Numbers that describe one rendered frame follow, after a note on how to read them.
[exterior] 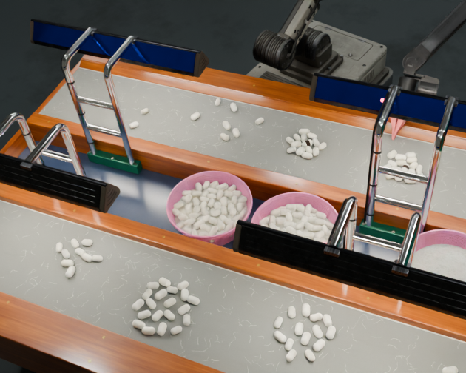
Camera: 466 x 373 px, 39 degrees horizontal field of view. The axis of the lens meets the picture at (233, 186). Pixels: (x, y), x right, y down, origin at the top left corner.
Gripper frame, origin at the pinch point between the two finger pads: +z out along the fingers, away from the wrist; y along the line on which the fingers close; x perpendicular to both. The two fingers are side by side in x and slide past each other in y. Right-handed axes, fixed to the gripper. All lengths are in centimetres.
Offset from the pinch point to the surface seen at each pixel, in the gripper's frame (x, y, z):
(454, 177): -4.3, 21.4, 8.5
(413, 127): 4.0, 5.2, -4.8
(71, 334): -65, -62, 75
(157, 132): -11, -78, 17
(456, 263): -24.5, 27.7, 32.6
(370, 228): -19.2, 2.2, 29.5
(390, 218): -19.7, 6.9, 25.3
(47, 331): -66, -69, 76
